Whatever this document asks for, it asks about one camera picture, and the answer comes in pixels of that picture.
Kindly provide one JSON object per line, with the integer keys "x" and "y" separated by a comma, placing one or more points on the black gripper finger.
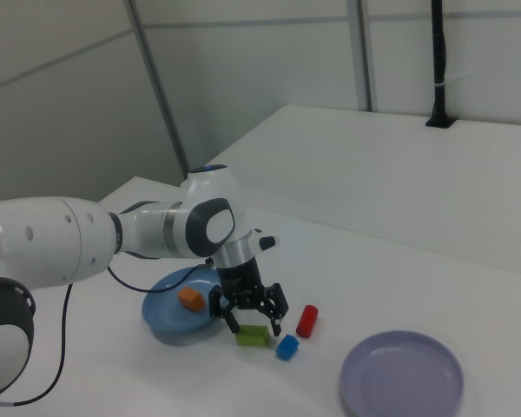
{"x": 277, "y": 308}
{"x": 219, "y": 306}

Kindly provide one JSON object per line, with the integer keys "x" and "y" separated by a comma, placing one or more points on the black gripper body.
{"x": 241, "y": 282}

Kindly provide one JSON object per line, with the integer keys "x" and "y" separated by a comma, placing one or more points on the orange block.
{"x": 191, "y": 299}

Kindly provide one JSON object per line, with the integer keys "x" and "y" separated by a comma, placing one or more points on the red cylinder block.
{"x": 307, "y": 321}

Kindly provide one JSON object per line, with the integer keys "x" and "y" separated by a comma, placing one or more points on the green block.
{"x": 252, "y": 336}

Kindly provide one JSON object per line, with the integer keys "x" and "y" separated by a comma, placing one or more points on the small blue block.
{"x": 287, "y": 347}

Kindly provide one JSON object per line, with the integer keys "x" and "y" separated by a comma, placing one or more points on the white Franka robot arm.
{"x": 48, "y": 239}

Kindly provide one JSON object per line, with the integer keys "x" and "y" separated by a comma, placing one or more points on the blue plastic plate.
{"x": 165, "y": 313}

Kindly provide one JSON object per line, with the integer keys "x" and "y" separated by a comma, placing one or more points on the purple plastic plate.
{"x": 399, "y": 378}

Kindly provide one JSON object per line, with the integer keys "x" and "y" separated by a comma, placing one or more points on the black clamped pole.
{"x": 438, "y": 65}

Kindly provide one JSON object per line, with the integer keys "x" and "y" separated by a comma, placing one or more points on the grey partition post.
{"x": 367, "y": 56}
{"x": 156, "y": 87}

